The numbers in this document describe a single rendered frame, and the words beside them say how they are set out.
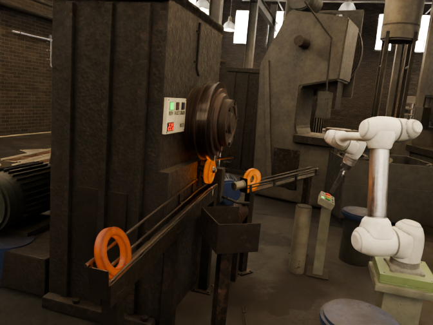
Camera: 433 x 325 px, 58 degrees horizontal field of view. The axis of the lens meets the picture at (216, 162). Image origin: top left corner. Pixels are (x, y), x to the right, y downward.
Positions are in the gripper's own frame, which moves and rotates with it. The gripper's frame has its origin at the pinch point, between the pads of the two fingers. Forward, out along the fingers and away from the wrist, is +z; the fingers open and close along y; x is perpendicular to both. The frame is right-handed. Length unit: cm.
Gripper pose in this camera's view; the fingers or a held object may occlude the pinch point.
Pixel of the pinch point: (333, 188)
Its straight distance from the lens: 291.5
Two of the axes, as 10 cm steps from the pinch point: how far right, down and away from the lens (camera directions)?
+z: -4.1, 8.8, 2.5
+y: -2.8, 1.4, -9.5
